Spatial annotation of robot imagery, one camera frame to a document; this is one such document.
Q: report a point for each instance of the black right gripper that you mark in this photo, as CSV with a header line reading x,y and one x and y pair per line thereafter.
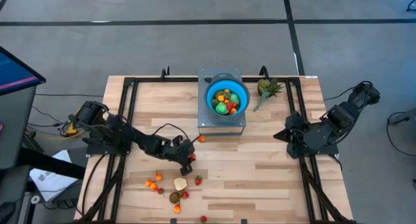
x,y
297,136

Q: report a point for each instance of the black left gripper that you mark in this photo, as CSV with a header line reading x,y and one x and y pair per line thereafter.
x,y
182,152

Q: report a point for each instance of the red toy strawberry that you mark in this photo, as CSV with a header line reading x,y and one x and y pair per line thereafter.
x,y
192,156
185,194
161,191
202,219
198,180
230,105

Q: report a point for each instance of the red toy apple half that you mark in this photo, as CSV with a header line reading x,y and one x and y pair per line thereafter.
x,y
180,183

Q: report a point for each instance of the brown toy kiwi half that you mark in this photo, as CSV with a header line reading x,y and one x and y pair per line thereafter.
x,y
174,197

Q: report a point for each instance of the green toy fruit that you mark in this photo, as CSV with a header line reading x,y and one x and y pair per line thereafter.
x,y
234,98
222,107

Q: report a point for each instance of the blue collapsible colander grey rim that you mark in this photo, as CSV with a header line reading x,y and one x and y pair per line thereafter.
x,y
209,94

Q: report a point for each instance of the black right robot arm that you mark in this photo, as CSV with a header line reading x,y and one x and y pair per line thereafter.
x,y
338,118

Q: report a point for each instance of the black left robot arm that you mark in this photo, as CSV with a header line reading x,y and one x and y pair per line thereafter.
x,y
113,133

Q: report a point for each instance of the grey perforated metal stand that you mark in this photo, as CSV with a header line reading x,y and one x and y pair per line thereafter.
x,y
208,123

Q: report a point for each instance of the black table clamp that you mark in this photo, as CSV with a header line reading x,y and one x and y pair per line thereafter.
x,y
165,73
264,71

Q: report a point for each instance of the white paper sheet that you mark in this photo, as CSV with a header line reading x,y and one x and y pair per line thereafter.
x,y
48,185

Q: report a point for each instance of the grey cabinet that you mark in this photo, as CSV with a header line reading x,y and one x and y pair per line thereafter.
x,y
13,126

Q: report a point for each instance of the blue screen monitor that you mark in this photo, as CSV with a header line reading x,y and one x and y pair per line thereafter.
x,y
16,73

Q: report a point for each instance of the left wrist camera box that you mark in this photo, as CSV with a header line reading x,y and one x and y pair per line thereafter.
x,y
178,140

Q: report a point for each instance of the black table frame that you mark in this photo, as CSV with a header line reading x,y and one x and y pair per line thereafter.
x,y
162,80

